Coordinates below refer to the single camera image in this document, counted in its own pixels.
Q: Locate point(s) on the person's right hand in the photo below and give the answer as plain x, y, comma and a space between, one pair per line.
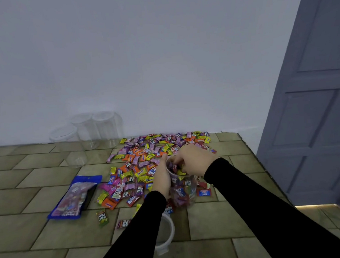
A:
196, 160

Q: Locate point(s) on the person's left hand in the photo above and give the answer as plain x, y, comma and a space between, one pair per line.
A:
160, 179

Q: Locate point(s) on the person's right fingers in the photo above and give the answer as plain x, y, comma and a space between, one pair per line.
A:
179, 162

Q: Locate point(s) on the person's left thumb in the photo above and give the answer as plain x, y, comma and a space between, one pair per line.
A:
164, 171

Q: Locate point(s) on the clear plastic candy jar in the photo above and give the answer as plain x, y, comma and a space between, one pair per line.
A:
184, 191

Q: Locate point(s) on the person's left forearm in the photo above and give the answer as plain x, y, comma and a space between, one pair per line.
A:
137, 234

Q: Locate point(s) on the person's right forearm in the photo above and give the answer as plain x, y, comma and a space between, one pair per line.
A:
270, 213

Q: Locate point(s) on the pile of assorted wrapped candies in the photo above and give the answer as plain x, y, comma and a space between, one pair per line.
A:
137, 168

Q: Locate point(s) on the batch of candies inside jar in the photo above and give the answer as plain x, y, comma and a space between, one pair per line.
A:
183, 194

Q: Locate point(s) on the clear plastic jar lid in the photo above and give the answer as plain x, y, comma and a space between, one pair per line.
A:
166, 233

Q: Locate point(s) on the pink wrapped candy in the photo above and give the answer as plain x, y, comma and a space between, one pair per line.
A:
123, 224

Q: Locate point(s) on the clear empty plastic jar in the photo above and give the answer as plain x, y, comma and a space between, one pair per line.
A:
108, 129
70, 147
85, 131

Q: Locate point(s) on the green wrapped candy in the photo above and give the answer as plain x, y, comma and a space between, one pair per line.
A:
102, 217

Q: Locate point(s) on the blue candy bag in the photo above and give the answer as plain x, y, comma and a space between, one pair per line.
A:
72, 197

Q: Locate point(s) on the grey-blue panelled door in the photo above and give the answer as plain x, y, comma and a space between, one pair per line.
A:
308, 101

